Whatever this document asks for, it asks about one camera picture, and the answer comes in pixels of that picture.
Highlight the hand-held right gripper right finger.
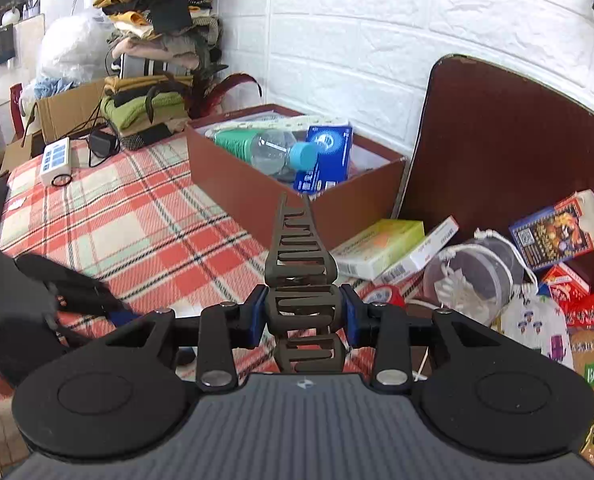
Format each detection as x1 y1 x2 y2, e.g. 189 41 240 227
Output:
339 284 495 393

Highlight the dark hair claw clip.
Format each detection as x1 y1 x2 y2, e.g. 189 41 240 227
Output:
264 192 340 373

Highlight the red tape roll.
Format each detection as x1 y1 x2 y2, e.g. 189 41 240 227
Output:
367 284 408 308

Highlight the clear round plastic container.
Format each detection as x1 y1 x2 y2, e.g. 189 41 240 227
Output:
423 240 525 326

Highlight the dark red feather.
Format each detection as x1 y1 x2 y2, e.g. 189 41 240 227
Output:
192 72 264 116

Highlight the brown wooden headboard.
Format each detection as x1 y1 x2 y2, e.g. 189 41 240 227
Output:
394 54 594 311

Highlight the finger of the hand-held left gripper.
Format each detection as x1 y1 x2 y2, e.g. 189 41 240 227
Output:
14 254 145 328

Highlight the red snack packet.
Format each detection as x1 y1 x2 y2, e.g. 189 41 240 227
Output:
539 262 594 330

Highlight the brown shoebox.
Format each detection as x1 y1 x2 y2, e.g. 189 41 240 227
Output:
184 104 408 253

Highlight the white blue power strip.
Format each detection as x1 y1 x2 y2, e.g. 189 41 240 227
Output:
40 136 73 187

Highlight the white plastic bag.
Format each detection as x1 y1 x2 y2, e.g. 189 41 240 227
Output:
36 10 115 86

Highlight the white tree-print drawstring pouch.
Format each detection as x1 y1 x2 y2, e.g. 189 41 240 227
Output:
474 229 576 372

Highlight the blue box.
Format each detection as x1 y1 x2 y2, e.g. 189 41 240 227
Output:
293 124 354 195

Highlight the black power adapter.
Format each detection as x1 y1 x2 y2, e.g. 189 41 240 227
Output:
88 129 122 156

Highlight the open cardboard box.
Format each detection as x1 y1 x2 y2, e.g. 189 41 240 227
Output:
0 79 110 178

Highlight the red chair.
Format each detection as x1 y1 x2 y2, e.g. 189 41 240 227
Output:
10 82 28 136

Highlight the plaid bed sheet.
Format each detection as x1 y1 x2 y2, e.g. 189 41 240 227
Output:
0 137 428 376

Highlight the white barcode medicine box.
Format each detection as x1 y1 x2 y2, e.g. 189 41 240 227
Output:
374 216 459 288

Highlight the colourful card game box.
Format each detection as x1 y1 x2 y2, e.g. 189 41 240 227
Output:
508 189 594 272

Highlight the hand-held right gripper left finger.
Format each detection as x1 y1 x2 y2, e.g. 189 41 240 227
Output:
104 285 270 393

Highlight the green medicine box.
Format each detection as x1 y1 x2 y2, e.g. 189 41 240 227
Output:
331 218 426 282

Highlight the pile of clothes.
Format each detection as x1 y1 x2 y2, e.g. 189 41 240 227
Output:
90 0 228 151

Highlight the green-label plastic water bottle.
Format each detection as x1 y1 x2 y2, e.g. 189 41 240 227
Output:
212 127 319 178

